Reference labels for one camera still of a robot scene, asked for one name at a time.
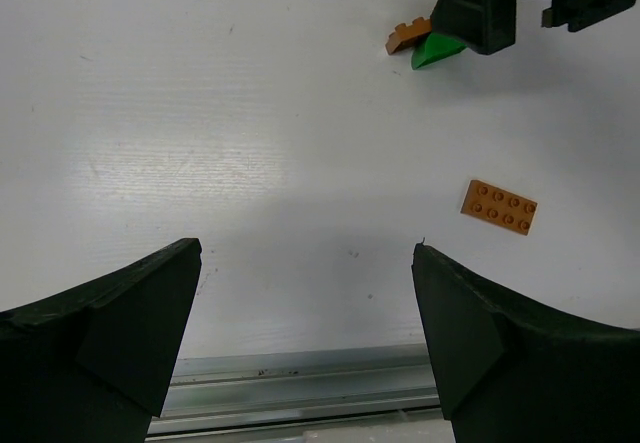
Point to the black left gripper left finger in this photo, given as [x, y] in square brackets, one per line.
[94, 363]

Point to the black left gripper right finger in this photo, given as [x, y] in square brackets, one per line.
[511, 369]

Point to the green curved lego brick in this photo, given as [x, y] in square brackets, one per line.
[434, 48]

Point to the brown lego plate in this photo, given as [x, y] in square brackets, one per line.
[405, 36]

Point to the orange-brown lego plate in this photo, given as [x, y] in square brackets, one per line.
[499, 207]

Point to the aluminium table edge rail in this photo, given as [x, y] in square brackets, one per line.
[241, 395]

